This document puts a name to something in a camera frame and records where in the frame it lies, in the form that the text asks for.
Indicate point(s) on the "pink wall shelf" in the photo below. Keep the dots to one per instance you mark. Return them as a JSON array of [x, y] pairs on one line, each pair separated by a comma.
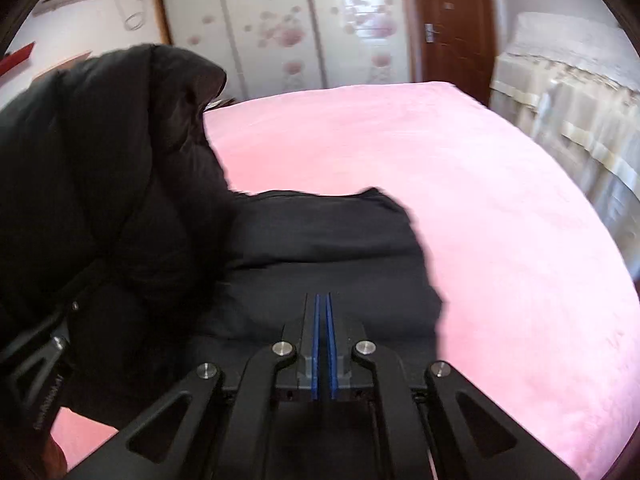
[[62, 62]]

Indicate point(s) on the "pink bed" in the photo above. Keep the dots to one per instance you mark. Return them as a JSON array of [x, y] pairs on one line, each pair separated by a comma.
[[490, 220]]

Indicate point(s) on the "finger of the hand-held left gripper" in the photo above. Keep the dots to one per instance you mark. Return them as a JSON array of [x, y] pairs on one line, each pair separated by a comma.
[[55, 320]]

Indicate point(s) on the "floral sliding door wardrobe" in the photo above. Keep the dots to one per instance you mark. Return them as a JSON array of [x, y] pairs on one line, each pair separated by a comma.
[[280, 25]]

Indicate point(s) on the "black puffer coat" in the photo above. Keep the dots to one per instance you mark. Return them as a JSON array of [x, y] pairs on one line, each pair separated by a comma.
[[115, 200]]

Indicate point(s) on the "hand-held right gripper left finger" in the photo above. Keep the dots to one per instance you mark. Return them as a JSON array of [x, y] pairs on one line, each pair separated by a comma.
[[315, 355]]

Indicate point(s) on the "person's left hand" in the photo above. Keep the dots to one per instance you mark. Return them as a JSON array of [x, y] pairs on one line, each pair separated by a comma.
[[56, 457]]

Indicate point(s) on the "clutter on nightstand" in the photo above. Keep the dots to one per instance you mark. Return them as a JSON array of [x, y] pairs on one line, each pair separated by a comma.
[[217, 104]]

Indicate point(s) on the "red wall shelf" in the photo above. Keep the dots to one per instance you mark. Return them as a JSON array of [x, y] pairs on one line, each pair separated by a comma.
[[17, 57]]

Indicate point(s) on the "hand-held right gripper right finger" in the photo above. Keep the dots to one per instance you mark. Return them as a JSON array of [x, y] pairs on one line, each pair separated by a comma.
[[332, 355]]

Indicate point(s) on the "brown wooden door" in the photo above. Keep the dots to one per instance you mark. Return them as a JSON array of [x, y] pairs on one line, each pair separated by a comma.
[[452, 30]]

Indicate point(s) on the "cream cloth covered furniture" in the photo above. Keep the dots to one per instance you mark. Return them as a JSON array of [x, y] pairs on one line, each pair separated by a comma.
[[580, 110]]

